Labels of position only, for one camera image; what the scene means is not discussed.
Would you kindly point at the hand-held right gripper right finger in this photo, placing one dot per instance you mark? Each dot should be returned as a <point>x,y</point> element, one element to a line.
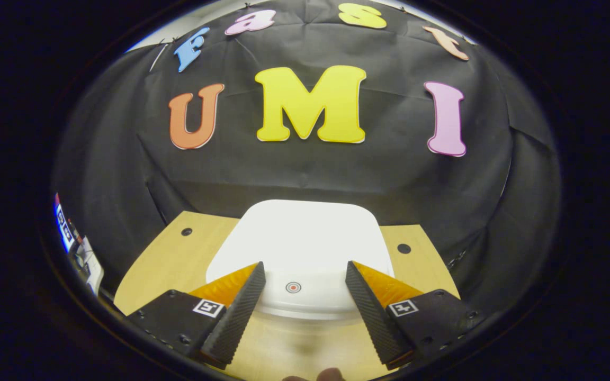
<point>371,317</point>

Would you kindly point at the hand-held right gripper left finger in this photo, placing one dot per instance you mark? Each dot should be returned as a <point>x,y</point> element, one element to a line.
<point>239,317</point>

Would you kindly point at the white desktop garbage bin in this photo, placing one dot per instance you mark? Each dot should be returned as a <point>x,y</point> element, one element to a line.
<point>305,238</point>

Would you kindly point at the wooden desktop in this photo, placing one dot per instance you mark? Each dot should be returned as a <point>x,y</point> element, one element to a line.
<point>172,264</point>

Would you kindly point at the black backdrop cloth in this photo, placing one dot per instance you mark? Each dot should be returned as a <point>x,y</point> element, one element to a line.
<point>337,169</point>

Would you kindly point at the white side table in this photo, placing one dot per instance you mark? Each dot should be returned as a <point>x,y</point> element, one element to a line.
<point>93,267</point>

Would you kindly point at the wall poster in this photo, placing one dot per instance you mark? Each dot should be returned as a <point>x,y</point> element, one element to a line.
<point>64,227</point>

